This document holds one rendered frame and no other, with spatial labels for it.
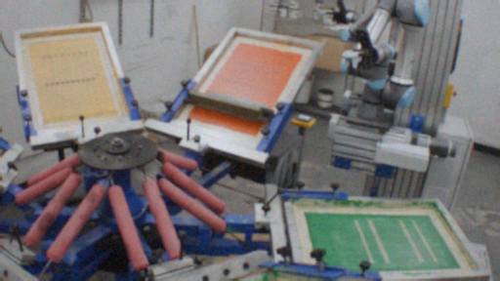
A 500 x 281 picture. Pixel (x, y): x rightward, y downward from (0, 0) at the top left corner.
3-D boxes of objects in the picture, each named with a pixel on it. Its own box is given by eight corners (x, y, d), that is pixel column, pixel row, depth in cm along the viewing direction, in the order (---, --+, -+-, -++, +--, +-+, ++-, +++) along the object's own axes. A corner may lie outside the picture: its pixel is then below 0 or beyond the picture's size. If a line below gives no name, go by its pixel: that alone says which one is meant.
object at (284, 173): (284, 179, 288) (290, 133, 275) (296, 182, 285) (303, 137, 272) (251, 211, 251) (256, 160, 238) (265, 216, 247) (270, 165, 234)
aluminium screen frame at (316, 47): (233, 31, 268) (232, 26, 265) (323, 47, 244) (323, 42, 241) (165, 126, 230) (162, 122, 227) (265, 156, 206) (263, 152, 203)
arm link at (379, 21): (381, -15, 200) (335, 63, 192) (400, -11, 193) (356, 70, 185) (386, 1, 209) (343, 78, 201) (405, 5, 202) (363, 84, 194)
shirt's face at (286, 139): (240, 120, 291) (240, 119, 291) (302, 137, 273) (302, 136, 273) (199, 143, 252) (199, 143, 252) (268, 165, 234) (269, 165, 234)
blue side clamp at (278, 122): (283, 109, 223) (281, 100, 218) (292, 111, 221) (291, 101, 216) (258, 155, 209) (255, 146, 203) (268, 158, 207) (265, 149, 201)
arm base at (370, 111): (385, 115, 228) (388, 98, 224) (383, 124, 215) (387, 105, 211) (356, 109, 233) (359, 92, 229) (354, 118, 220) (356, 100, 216)
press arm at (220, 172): (257, 144, 278) (258, 136, 275) (266, 147, 275) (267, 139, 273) (120, 244, 177) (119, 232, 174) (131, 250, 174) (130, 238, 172)
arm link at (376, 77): (366, 81, 195) (369, 58, 191) (388, 88, 188) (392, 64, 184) (357, 84, 190) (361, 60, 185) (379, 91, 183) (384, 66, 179)
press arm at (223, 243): (412, 251, 184) (415, 240, 181) (416, 260, 178) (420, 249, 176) (126, 241, 178) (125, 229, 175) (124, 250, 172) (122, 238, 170)
